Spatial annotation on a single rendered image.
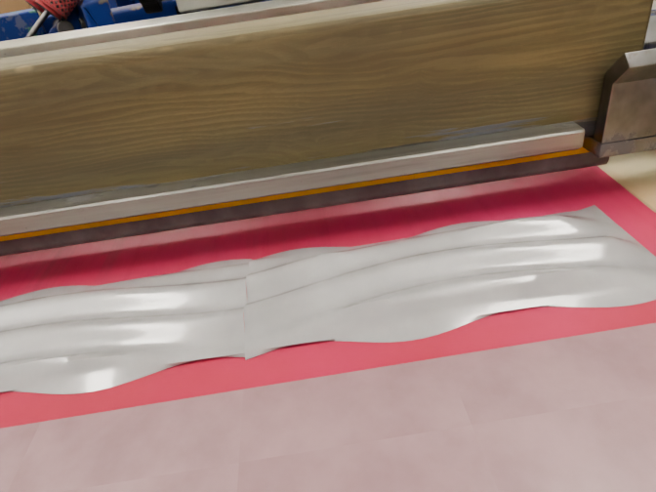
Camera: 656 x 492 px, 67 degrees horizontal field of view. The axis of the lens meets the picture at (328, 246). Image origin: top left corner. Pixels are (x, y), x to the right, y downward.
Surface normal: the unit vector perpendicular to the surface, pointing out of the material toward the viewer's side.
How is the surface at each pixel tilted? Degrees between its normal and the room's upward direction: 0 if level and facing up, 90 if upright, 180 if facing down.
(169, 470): 0
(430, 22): 90
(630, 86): 90
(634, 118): 90
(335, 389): 0
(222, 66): 90
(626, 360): 0
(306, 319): 13
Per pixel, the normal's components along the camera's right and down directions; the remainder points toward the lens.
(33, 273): -0.12, -0.83
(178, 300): -0.13, -0.39
